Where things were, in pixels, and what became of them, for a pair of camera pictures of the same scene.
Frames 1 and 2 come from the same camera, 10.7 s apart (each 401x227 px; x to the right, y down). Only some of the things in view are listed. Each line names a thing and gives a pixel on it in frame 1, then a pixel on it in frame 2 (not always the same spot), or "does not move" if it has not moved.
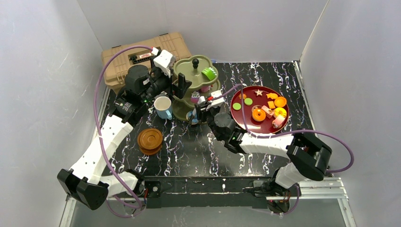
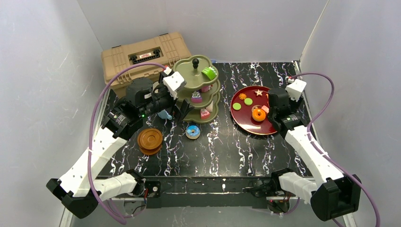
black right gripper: x=200 y=112 -> x=273 y=113
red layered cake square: x=204 y=89 does not move
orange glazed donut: x=258 y=114 does not move
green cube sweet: x=210 y=73 does not move
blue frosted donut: x=190 y=117 -> x=193 y=132
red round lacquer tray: x=266 y=110 does not move
